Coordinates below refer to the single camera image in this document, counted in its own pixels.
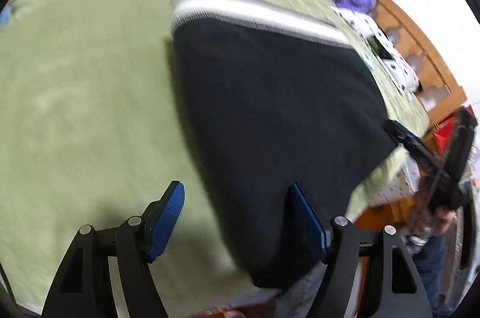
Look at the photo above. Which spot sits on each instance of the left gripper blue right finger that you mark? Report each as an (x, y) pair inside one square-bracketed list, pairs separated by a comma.
[(390, 285)]

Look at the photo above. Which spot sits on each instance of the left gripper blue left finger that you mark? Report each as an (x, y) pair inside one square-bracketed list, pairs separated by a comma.
[(82, 285)]

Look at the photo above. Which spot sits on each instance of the black sweatpants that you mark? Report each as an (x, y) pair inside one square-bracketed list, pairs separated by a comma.
[(273, 98)]

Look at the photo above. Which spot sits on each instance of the person right hand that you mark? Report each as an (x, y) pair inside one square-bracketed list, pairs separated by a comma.
[(427, 224)]

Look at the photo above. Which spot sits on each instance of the green fleece blanket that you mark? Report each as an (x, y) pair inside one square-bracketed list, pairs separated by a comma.
[(90, 134)]

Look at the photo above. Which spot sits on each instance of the white floral pillow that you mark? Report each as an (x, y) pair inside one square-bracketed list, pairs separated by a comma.
[(398, 69)]

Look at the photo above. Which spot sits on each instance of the light blue fleece robe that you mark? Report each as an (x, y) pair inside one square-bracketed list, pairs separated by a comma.
[(5, 15)]

